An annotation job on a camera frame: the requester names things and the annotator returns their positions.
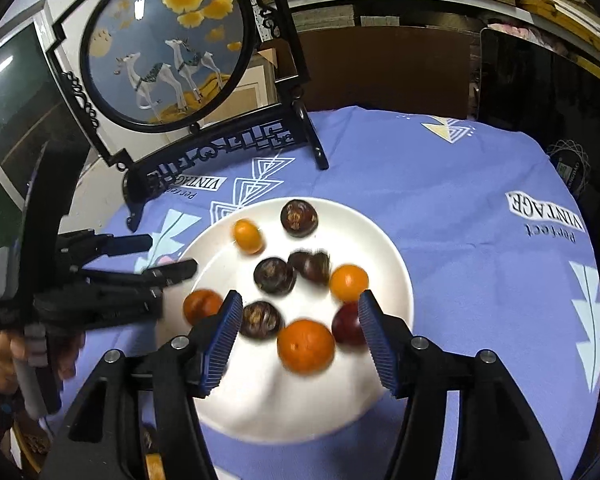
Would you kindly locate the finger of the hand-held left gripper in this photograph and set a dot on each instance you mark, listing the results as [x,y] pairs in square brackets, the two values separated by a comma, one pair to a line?
[130,244]
[175,270]

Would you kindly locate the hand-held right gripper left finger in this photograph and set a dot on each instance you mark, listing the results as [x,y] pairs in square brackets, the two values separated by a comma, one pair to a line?
[222,345]

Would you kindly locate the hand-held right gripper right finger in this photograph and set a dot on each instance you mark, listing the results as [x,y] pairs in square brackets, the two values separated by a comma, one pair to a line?
[377,345]

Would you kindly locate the large dark red plum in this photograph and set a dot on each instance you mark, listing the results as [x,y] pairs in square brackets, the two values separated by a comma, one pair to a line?
[349,323]

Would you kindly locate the small orange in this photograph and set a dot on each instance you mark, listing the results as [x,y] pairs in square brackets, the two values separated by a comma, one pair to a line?
[155,466]
[349,282]
[248,236]
[202,306]

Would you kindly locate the dark water chestnut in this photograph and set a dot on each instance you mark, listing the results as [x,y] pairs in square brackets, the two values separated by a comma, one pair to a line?
[299,217]
[310,265]
[261,318]
[274,275]

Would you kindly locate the large orange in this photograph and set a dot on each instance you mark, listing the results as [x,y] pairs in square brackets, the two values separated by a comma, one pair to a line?
[306,346]

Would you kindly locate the white round plate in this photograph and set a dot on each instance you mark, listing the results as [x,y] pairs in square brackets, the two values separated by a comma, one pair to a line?
[280,410]

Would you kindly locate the blue printed tablecloth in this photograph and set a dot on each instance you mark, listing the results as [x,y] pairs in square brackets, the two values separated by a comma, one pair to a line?
[455,270]

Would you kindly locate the round deer screen ornament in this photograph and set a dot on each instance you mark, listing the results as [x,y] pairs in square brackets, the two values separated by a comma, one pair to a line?
[165,50]

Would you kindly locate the brown board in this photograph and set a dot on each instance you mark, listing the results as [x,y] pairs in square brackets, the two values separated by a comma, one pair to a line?
[380,70]

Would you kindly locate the black glossy panel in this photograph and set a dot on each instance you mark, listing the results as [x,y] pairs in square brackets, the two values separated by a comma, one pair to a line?
[530,100]

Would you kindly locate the pink cloth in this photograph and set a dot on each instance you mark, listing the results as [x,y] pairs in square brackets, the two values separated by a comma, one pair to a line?
[525,32]

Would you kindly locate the window with white frame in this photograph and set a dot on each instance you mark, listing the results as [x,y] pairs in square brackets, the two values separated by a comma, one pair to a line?
[10,110]

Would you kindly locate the light wooden picture frame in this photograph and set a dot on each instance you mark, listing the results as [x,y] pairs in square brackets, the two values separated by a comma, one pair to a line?
[250,85]

